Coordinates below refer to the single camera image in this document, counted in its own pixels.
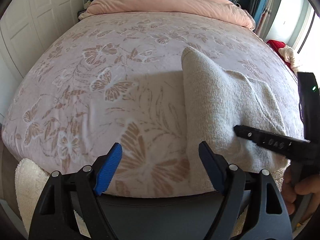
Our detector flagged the person's right hand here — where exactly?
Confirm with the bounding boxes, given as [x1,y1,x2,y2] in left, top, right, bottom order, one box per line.
[281,165,320,221]

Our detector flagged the pink butterfly bedspread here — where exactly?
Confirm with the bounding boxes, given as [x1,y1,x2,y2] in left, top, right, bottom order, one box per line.
[2,12,302,198]

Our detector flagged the cream knit sweater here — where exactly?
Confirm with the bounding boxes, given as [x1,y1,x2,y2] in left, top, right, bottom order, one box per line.
[181,47,287,193]

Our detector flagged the peach folded duvet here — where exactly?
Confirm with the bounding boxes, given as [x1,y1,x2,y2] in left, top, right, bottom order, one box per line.
[78,0,255,30]

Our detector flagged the red fabric item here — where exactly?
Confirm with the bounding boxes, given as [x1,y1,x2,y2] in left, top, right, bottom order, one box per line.
[266,40,293,71]

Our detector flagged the white panelled wardrobe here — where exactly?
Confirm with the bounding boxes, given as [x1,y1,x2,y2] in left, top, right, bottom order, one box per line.
[0,0,89,126]

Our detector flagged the cream cloth by window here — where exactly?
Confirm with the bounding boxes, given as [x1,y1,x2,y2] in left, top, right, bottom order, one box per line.
[278,46,301,74]

